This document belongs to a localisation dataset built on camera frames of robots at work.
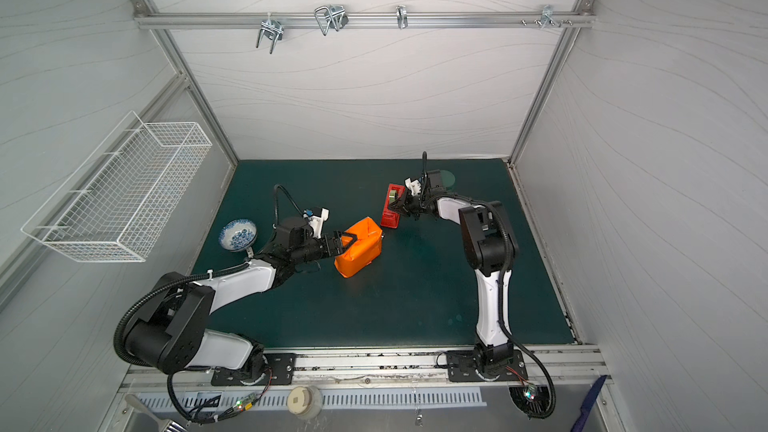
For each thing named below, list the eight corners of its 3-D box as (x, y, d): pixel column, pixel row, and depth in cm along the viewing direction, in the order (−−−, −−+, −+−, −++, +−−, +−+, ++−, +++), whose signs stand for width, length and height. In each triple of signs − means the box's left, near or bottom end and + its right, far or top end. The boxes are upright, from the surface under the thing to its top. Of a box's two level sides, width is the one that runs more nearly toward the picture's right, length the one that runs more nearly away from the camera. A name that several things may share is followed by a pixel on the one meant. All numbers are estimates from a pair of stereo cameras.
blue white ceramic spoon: (217, 258, 94) (211, 251, 91) (231, 225, 102) (226, 218, 99) (252, 258, 94) (247, 252, 91) (263, 225, 103) (259, 218, 99)
